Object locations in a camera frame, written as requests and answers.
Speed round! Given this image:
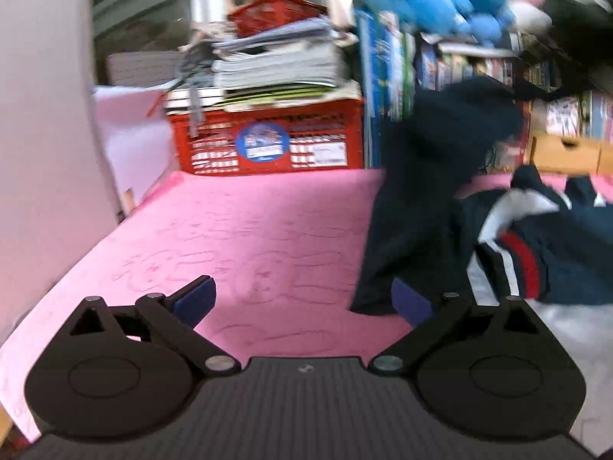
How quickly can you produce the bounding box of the small red basket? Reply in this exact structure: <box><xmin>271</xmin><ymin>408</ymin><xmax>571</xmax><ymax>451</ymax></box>
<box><xmin>227</xmin><ymin>0</ymin><xmax>329</xmax><ymax>39</ymax></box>

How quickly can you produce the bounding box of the pink rabbit-print blanket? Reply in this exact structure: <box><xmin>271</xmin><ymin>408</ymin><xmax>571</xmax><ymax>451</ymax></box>
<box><xmin>0</xmin><ymin>169</ymin><xmax>613</xmax><ymax>446</ymax></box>

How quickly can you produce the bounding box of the white and navy jacket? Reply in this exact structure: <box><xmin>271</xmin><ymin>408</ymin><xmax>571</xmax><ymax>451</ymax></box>
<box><xmin>349</xmin><ymin>77</ymin><xmax>613</xmax><ymax>446</ymax></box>

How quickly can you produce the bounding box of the red plastic crate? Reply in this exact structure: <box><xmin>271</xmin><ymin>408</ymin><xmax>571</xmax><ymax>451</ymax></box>
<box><xmin>165</xmin><ymin>98</ymin><xmax>366</xmax><ymax>176</ymax></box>

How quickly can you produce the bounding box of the row of paperback books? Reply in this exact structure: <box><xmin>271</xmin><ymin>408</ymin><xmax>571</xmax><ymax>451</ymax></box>
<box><xmin>414</xmin><ymin>33</ymin><xmax>613</xmax><ymax>141</ymax></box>

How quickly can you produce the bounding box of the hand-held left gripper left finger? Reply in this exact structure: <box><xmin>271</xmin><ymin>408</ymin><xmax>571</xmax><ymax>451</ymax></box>
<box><xmin>67</xmin><ymin>275</ymin><xmax>243</xmax><ymax>377</ymax></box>

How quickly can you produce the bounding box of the stack of paper booklets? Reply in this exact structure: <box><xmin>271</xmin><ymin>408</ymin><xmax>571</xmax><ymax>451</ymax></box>
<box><xmin>163</xmin><ymin>14</ymin><xmax>362</xmax><ymax>108</ymax></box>

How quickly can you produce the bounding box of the white paper board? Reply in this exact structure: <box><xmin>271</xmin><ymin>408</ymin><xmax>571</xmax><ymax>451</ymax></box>
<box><xmin>93</xmin><ymin>85</ymin><xmax>180</xmax><ymax>207</ymax></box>

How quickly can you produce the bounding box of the grey knitted cloth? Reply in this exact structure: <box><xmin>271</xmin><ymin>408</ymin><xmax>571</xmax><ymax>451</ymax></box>
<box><xmin>177</xmin><ymin>41</ymin><xmax>216</xmax><ymax>137</ymax></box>

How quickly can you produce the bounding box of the blue plush toy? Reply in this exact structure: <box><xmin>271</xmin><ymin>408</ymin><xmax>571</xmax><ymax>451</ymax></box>
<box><xmin>352</xmin><ymin>0</ymin><xmax>518</xmax><ymax>49</ymax></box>

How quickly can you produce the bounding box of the row of tall thin books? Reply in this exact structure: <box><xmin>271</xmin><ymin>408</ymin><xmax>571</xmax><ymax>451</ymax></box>
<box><xmin>357</xmin><ymin>7</ymin><xmax>417</xmax><ymax>171</ymax></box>

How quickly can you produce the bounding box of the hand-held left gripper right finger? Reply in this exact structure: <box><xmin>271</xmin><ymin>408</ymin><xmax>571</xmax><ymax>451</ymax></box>
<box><xmin>369</xmin><ymin>278</ymin><xmax>545</xmax><ymax>377</ymax></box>

